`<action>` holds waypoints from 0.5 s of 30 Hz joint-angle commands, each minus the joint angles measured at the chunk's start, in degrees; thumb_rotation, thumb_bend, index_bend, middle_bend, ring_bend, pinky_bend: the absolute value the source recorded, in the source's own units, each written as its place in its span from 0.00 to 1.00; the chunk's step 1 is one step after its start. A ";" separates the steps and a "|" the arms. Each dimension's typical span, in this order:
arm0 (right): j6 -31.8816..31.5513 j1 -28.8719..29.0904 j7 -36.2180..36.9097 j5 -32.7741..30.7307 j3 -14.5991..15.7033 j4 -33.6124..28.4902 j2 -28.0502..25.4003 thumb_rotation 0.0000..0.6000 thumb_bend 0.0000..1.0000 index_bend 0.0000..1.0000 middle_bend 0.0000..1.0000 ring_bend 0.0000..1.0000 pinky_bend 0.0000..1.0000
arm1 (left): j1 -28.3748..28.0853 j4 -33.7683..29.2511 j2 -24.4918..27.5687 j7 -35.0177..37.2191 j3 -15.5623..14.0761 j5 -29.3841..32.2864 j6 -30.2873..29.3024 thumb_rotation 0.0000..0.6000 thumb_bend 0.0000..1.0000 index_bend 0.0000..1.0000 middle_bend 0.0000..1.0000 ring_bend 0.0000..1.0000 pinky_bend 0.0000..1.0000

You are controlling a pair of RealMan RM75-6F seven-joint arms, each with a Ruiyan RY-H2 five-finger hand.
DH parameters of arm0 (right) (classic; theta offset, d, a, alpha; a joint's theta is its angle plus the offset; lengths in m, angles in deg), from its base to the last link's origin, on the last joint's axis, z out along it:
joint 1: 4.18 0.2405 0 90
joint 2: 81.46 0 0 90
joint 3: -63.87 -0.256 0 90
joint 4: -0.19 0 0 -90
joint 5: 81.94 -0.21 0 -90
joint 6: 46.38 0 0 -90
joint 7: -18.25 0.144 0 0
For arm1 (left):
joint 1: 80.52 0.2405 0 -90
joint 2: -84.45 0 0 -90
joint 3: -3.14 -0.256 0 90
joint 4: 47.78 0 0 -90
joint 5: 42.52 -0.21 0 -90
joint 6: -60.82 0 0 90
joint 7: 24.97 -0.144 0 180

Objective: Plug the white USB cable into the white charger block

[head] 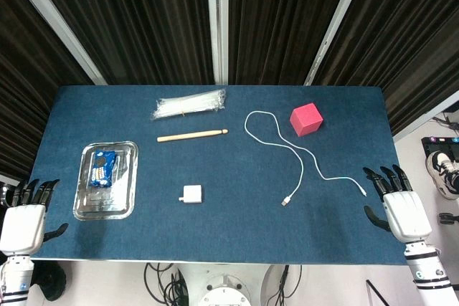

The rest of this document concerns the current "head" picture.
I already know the silver metal tray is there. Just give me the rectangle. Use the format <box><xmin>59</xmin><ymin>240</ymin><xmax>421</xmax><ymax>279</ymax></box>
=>
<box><xmin>72</xmin><ymin>140</ymin><xmax>140</xmax><ymax>221</ymax></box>

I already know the wooden stick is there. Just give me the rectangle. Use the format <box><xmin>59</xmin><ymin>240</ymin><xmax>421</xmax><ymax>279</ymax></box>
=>
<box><xmin>156</xmin><ymin>128</ymin><xmax>230</xmax><ymax>143</ymax></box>

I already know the white power adapter cube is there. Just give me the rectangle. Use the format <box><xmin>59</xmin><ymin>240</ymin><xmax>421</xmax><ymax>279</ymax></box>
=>
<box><xmin>178</xmin><ymin>184</ymin><xmax>204</xmax><ymax>204</ymax></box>

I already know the pink foam cube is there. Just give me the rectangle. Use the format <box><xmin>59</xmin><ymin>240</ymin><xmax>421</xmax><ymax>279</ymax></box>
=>
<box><xmin>289</xmin><ymin>102</ymin><xmax>324</xmax><ymax>138</ymax></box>

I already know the white and black sneaker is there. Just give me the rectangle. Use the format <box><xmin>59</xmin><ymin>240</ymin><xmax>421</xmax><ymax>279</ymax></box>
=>
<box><xmin>425</xmin><ymin>151</ymin><xmax>459</xmax><ymax>200</ymax></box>

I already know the blue cookie packet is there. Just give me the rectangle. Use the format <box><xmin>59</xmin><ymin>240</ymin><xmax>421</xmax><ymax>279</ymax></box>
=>
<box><xmin>88</xmin><ymin>148</ymin><xmax>118</xmax><ymax>188</ymax></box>

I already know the white frame beam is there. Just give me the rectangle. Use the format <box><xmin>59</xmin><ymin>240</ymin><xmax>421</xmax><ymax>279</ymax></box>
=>
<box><xmin>392</xmin><ymin>89</ymin><xmax>459</xmax><ymax>142</ymax></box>

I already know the right black-fingered robot hand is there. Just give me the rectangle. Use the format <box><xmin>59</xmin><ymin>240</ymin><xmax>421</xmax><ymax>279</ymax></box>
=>
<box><xmin>362</xmin><ymin>164</ymin><xmax>433</xmax><ymax>244</ymax></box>

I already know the white cable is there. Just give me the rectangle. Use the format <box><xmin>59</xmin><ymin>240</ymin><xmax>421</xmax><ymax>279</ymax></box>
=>
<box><xmin>244</xmin><ymin>110</ymin><xmax>368</xmax><ymax>208</ymax></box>

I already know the blue table cloth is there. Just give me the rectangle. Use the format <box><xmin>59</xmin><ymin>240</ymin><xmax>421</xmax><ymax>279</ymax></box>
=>
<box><xmin>30</xmin><ymin>85</ymin><xmax>408</xmax><ymax>266</ymax></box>

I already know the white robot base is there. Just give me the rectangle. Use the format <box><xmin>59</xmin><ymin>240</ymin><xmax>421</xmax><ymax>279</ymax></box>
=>
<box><xmin>179</xmin><ymin>264</ymin><xmax>273</xmax><ymax>306</ymax></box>

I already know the white frame post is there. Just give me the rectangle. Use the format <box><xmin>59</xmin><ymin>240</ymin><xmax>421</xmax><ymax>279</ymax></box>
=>
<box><xmin>0</xmin><ymin>0</ymin><xmax>108</xmax><ymax>87</ymax></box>
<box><xmin>205</xmin><ymin>0</ymin><xmax>230</xmax><ymax>85</ymax></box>
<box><xmin>304</xmin><ymin>0</ymin><xmax>374</xmax><ymax>87</ymax></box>

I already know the left black-fingered robot hand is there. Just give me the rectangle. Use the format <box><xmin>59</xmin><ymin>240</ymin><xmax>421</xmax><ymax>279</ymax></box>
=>
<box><xmin>0</xmin><ymin>178</ymin><xmax>69</xmax><ymax>257</ymax></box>

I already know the bag of clear plastic ties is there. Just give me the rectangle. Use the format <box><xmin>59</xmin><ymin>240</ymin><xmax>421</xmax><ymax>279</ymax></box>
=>
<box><xmin>149</xmin><ymin>88</ymin><xmax>228</xmax><ymax>120</ymax></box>

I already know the dark pleated curtain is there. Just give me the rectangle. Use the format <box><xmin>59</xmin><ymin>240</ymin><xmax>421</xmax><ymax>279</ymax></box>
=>
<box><xmin>0</xmin><ymin>0</ymin><xmax>459</xmax><ymax>178</ymax></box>

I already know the black device with coloured buttons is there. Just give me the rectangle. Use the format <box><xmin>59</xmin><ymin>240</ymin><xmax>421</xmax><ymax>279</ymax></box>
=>
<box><xmin>421</xmin><ymin>136</ymin><xmax>459</xmax><ymax>163</ymax></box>

